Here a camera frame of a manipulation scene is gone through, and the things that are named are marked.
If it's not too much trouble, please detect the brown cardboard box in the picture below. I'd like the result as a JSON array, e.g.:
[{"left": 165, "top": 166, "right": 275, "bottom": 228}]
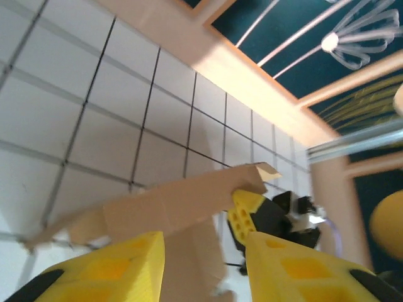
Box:
[{"left": 23, "top": 162, "right": 283, "bottom": 302}]

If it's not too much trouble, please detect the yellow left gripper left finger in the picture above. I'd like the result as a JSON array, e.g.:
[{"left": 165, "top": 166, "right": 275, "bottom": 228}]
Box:
[{"left": 12, "top": 231, "right": 167, "bottom": 302}]

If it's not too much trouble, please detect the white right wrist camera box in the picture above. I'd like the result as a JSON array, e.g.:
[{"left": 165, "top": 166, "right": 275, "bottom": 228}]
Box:
[{"left": 291, "top": 196, "right": 328, "bottom": 233}]

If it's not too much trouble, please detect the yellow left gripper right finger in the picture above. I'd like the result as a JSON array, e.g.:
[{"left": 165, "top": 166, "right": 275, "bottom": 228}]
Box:
[{"left": 246, "top": 232, "right": 399, "bottom": 302}]

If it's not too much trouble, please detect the aluminium corner post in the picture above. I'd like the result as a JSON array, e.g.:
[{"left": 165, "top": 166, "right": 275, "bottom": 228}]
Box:
[{"left": 307, "top": 125, "right": 403, "bottom": 164}]

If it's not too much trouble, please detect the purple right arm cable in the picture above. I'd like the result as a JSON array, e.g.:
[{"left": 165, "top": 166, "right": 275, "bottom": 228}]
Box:
[{"left": 324, "top": 216, "right": 344, "bottom": 259}]

